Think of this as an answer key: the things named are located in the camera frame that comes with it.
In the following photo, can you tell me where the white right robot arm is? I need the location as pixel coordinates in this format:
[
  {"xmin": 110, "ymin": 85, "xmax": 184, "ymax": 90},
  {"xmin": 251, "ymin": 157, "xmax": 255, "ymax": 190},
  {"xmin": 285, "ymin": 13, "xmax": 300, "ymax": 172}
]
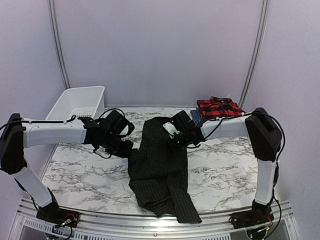
[{"xmin": 161, "ymin": 107, "xmax": 285, "ymax": 224}]

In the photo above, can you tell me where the aluminium wall post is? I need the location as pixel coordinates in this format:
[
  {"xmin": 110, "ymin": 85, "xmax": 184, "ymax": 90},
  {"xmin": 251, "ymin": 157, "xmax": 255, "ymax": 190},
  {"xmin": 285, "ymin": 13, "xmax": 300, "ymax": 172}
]
[
  {"xmin": 239, "ymin": 0, "xmax": 270, "ymax": 108},
  {"xmin": 47, "ymin": 0, "xmax": 71, "ymax": 90}
]

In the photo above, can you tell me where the left aluminium wall post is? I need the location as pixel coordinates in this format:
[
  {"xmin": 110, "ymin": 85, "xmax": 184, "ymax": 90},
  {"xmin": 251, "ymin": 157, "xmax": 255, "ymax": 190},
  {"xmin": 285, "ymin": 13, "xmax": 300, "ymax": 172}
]
[{"xmin": 47, "ymin": 0, "xmax": 71, "ymax": 90}]

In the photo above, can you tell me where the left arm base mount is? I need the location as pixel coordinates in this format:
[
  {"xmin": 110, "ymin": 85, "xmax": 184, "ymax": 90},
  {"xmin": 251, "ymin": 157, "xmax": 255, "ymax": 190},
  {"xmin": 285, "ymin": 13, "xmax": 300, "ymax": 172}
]
[{"xmin": 36, "ymin": 208, "xmax": 80, "ymax": 228}]

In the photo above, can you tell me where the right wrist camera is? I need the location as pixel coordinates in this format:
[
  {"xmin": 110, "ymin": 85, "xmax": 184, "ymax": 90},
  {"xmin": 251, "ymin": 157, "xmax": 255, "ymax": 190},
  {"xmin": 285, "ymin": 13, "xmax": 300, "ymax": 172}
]
[{"xmin": 162, "ymin": 122, "xmax": 180, "ymax": 139}]

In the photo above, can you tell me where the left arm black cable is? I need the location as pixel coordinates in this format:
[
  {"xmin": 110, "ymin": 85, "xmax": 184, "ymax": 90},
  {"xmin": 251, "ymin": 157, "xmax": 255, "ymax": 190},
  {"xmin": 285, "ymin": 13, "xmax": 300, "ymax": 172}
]
[{"xmin": 0, "ymin": 107, "xmax": 136, "ymax": 160}]

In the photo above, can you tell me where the right aluminium wall post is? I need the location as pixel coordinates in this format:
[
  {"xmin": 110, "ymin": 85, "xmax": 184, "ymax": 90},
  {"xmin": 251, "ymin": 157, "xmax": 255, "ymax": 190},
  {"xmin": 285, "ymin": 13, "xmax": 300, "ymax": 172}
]
[{"xmin": 239, "ymin": 0, "xmax": 270, "ymax": 108}]

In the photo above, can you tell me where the white plastic bin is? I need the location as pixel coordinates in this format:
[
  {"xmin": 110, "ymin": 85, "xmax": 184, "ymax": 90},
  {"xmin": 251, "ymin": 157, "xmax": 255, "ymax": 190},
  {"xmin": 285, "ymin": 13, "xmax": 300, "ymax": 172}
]
[{"xmin": 45, "ymin": 85, "xmax": 105, "ymax": 120}]

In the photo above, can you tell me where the aluminium front rail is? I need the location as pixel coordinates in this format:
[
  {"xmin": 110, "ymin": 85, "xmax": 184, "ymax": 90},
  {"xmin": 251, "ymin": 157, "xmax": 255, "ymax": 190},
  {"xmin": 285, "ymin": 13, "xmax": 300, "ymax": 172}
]
[{"xmin": 14, "ymin": 197, "xmax": 295, "ymax": 240}]

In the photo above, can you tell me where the blue folded shirt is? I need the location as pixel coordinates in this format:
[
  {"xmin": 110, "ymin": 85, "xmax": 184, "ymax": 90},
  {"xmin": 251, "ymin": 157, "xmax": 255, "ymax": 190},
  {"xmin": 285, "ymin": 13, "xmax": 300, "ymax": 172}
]
[{"xmin": 190, "ymin": 109, "xmax": 203, "ymax": 124}]

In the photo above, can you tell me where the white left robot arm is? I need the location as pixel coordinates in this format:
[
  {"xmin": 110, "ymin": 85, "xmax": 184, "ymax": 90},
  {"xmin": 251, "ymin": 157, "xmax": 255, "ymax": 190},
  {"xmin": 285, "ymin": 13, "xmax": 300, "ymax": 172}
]
[{"xmin": 0, "ymin": 109, "xmax": 135, "ymax": 223}]

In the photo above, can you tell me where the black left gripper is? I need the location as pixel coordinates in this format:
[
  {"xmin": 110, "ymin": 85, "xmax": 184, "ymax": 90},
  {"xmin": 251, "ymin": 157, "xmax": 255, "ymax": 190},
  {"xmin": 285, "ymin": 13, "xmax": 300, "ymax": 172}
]
[{"xmin": 101, "ymin": 132, "xmax": 134, "ymax": 158}]

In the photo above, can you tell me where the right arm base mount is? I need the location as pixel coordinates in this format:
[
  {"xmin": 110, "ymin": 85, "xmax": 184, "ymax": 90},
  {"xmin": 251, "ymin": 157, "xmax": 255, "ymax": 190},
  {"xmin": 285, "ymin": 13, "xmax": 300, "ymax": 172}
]
[{"xmin": 229, "ymin": 209, "xmax": 274, "ymax": 229}]

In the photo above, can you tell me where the black pinstripe long sleeve shirt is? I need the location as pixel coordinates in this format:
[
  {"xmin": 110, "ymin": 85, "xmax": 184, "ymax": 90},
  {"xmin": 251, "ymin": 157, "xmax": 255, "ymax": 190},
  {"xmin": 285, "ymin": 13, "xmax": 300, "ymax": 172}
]
[{"xmin": 127, "ymin": 117, "xmax": 202, "ymax": 224}]

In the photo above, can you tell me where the red black plaid shirt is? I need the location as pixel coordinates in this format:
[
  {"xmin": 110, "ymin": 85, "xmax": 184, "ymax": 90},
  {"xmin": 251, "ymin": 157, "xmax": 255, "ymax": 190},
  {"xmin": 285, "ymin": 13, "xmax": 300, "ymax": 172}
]
[{"xmin": 196, "ymin": 96, "xmax": 244, "ymax": 120}]

